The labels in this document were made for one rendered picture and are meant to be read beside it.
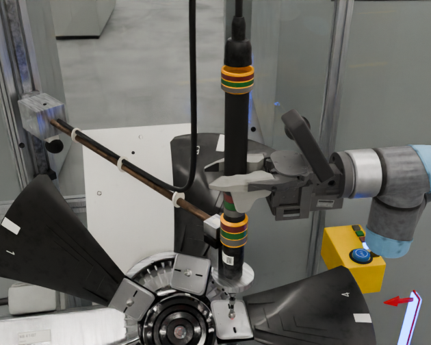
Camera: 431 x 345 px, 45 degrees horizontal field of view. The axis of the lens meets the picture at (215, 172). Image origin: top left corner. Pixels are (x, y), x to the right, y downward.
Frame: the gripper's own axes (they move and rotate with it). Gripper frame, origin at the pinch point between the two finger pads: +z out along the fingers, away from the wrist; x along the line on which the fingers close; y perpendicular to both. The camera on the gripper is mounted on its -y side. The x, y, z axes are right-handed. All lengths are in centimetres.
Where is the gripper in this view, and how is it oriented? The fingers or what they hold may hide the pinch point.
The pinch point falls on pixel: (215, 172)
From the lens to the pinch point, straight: 75.7
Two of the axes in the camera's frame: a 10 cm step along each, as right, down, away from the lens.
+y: -0.1, 8.5, 5.2
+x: -1.5, -5.1, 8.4
